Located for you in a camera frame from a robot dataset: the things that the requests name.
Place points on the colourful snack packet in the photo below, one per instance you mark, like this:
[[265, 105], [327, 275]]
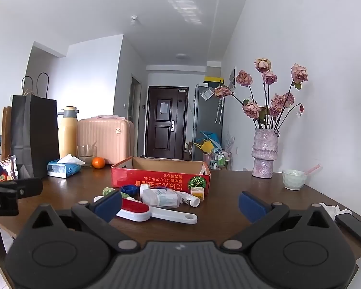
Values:
[[10, 168]]

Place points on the pale green bowl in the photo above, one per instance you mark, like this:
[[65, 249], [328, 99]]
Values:
[[294, 180]]

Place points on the white red lint brush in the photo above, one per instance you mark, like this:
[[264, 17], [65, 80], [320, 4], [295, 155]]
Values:
[[168, 215]]

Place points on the black paper bag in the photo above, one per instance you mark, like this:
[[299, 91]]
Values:
[[33, 132]]

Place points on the small white bottle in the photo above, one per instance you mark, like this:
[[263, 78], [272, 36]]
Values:
[[191, 199]]

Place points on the black phone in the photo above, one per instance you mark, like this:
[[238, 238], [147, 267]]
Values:
[[353, 227]]

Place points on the large white plastic bottle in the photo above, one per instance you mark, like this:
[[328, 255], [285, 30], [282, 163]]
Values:
[[161, 198]]

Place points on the pink spoon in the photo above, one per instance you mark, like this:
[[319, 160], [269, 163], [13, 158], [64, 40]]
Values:
[[313, 168]]

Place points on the small white yellow box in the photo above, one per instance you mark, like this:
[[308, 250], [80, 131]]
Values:
[[197, 193]]

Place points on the blue yellow toy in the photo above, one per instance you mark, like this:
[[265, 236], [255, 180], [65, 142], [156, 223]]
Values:
[[207, 144]]

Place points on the storage cart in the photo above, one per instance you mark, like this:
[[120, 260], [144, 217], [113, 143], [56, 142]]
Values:
[[221, 158]]

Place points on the dried rose bouquet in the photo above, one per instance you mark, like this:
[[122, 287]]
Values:
[[252, 110]]

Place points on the red cardboard box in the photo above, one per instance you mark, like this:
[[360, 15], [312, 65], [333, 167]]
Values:
[[156, 179]]

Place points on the blue plastic lid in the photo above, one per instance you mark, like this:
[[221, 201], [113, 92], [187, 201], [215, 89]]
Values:
[[129, 189]]

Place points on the yellow thermos jug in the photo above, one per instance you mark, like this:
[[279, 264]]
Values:
[[67, 135]]

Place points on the ceiling sprinkler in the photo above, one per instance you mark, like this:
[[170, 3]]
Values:
[[134, 19]]

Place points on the pink ceramic vase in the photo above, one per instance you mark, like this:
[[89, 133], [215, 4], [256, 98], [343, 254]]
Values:
[[264, 153]]

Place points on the round ceiling lamp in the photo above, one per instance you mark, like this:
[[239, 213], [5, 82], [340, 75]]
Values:
[[182, 56]]

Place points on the wall poster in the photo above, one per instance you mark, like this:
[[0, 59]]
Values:
[[232, 78]]

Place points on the paper note on refrigerator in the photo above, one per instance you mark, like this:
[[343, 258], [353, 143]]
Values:
[[207, 94]]

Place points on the crumpled white tissue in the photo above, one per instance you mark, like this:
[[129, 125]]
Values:
[[331, 209]]

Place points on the pink suitcase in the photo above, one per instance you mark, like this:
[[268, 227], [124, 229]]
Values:
[[108, 140]]

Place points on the blue tissue pack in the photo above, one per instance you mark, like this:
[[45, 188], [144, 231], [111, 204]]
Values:
[[60, 169]]

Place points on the orange fruit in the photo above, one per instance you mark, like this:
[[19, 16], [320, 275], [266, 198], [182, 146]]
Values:
[[98, 162]]

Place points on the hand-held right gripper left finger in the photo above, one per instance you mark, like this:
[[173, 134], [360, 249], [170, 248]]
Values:
[[108, 206]]

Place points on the grey refrigerator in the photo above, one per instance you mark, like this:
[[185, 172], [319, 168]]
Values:
[[204, 120]]

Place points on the small green white item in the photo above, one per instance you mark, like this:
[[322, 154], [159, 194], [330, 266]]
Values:
[[107, 191]]

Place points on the dark brown entrance door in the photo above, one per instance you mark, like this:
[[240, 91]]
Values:
[[156, 126]]

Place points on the clear drinking glass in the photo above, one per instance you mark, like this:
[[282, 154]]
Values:
[[85, 153]]

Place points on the interior side door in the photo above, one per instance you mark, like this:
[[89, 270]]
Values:
[[135, 111]]

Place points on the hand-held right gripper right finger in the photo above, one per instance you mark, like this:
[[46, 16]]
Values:
[[251, 207]]

